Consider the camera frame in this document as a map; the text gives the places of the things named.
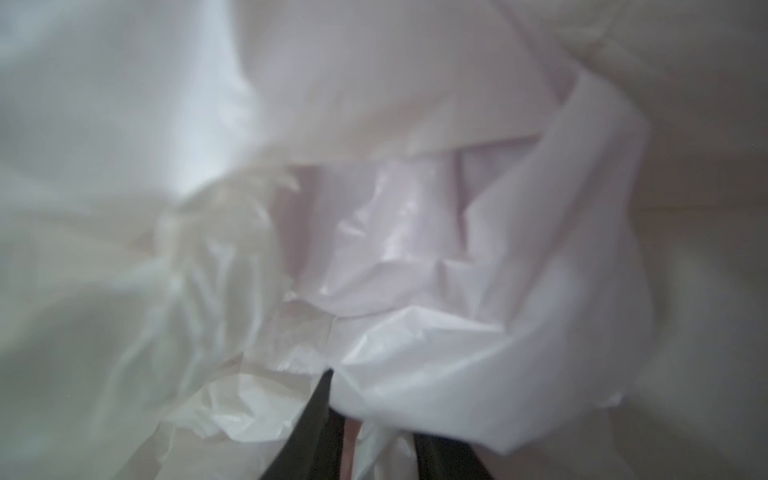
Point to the white plastic grocery bag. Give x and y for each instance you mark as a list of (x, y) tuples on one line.
[(535, 227)]

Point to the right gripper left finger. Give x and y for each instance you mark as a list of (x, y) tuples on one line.
[(314, 449)]

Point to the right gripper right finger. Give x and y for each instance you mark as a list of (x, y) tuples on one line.
[(447, 459)]

